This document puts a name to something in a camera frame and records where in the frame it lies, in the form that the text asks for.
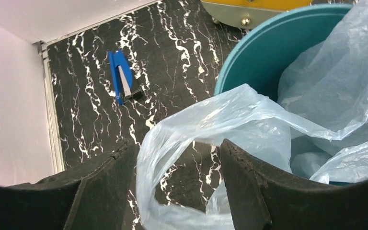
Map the white drawer box orange front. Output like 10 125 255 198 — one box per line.
201 0 311 29

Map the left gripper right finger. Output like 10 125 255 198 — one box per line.
220 139 368 230

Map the light blue plastic bag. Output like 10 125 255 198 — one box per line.
136 0 368 230

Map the blue stapler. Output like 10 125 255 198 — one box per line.
108 50 143 105

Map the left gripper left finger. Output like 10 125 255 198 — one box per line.
0 140 138 230

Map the teal plastic trash bin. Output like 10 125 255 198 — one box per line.
213 3 368 188

